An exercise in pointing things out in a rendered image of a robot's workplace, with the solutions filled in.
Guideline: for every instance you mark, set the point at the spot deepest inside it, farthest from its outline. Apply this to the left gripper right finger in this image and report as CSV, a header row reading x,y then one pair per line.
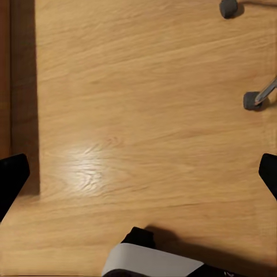
x,y
268,172

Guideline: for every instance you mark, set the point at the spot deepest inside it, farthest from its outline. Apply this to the swivel chair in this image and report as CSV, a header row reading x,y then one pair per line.
x,y
251,100

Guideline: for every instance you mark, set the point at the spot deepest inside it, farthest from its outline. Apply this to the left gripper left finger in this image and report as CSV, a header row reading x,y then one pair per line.
x,y
14,171

